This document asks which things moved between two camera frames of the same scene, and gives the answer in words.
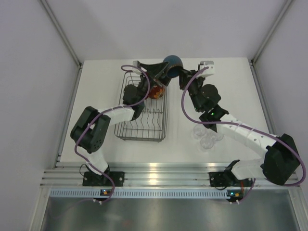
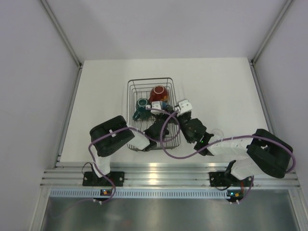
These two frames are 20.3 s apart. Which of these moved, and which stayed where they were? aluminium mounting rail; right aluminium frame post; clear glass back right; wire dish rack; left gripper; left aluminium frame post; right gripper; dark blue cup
Moved: dark blue cup; right gripper; wire dish rack; left gripper
Stayed: left aluminium frame post; right aluminium frame post; clear glass back right; aluminium mounting rail
